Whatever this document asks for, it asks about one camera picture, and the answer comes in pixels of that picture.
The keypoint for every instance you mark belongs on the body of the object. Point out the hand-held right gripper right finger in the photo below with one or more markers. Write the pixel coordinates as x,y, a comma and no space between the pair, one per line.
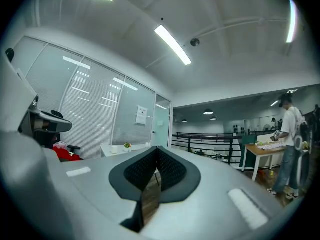
200,209

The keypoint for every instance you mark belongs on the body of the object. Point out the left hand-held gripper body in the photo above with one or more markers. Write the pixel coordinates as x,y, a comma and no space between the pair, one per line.
12,101

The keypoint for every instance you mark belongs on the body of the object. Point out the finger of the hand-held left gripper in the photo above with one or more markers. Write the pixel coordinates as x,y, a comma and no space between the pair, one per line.
53,124

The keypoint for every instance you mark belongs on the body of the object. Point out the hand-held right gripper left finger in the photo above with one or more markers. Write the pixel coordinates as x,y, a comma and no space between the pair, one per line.
90,191

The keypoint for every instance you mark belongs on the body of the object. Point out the black office chair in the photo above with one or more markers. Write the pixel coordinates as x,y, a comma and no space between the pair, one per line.
56,139

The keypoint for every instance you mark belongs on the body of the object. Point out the pink paper bag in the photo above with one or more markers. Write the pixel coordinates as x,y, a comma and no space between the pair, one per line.
60,145

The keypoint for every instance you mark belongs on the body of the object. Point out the red cloth on chair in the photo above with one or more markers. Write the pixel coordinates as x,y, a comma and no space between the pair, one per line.
66,154

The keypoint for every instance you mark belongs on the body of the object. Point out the white cup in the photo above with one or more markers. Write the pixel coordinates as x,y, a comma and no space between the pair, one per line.
114,149

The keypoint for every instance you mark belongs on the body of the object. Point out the orange flower pot plant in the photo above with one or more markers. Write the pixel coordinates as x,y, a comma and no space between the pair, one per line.
127,146

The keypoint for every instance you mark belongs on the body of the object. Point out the black metal railing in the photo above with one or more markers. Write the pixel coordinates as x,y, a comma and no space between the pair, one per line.
200,135

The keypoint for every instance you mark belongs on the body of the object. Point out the green partition panel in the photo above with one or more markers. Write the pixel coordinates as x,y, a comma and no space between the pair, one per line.
247,151

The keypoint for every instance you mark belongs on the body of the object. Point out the wooden table with white legs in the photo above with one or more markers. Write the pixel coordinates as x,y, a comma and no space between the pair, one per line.
260,152

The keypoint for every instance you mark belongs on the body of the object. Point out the white paper notice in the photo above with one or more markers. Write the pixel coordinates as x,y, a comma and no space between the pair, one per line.
141,115

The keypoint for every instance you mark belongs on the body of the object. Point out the frosted glass door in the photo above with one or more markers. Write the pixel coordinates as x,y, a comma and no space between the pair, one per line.
161,124

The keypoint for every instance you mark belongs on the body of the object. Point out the white patterned mat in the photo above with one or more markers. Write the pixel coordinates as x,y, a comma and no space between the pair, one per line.
271,146

